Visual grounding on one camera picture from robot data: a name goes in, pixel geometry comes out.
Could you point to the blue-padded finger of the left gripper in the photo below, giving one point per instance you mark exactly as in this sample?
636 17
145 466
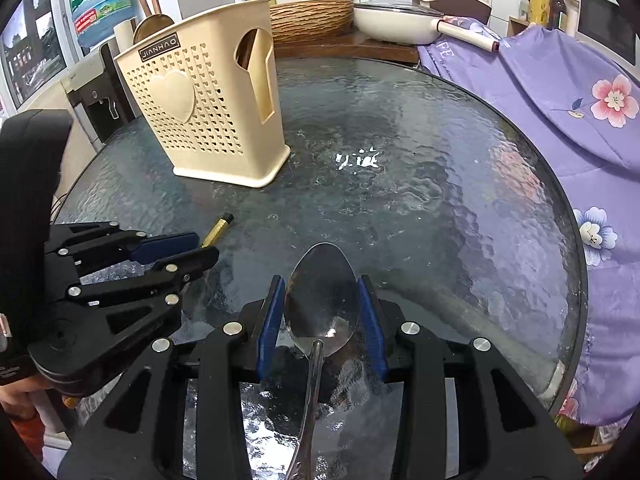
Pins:
178 270
150 249

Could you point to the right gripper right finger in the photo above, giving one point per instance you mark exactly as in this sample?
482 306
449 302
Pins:
372 329

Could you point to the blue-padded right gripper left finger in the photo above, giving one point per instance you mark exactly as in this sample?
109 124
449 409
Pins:
270 317

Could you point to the black gold-tipped chopstick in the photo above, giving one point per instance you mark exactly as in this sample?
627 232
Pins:
217 231

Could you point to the oval steel spoon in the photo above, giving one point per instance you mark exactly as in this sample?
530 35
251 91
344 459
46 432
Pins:
321 315

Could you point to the translucent plastic ladle spoon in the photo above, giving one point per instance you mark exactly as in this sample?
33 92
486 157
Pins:
151 25

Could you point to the person's right hand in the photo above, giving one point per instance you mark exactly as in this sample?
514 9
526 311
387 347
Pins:
32 412

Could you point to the round glass table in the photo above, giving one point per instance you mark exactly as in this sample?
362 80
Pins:
468 240

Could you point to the water dispenser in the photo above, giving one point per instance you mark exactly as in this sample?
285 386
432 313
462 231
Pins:
98 94

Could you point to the beige perforated utensil holder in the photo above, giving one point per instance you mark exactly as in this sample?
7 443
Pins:
207 87

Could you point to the paper cup stack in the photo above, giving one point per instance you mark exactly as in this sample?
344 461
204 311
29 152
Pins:
124 34

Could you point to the sliding window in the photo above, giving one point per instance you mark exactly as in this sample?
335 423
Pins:
31 54

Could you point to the wooden sink counter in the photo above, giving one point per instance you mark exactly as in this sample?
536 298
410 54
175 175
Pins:
351 45

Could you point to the woven basin sink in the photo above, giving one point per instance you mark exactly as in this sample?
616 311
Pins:
302 21

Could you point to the purple floral cloth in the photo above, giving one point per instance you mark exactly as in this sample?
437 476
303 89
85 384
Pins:
581 111

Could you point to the white pan with glass lid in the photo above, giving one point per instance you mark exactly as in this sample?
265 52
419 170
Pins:
413 26

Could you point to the white microwave oven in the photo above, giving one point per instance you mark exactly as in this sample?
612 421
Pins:
603 27

